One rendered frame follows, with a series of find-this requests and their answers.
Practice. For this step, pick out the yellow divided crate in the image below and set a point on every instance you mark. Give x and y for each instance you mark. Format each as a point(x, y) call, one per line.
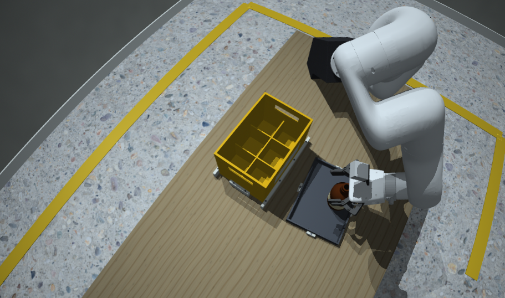
point(261, 147)

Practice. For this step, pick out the brown bottle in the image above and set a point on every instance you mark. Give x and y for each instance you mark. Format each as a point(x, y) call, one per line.
point(338, 191)

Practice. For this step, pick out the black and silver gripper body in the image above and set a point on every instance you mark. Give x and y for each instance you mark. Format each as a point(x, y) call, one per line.
point(359, 192)

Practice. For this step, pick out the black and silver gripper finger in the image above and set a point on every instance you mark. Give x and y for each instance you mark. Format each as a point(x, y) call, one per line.
point(341, 171)
point(345, 203)

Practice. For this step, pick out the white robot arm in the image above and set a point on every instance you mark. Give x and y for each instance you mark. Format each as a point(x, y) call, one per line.
point(382, 62)

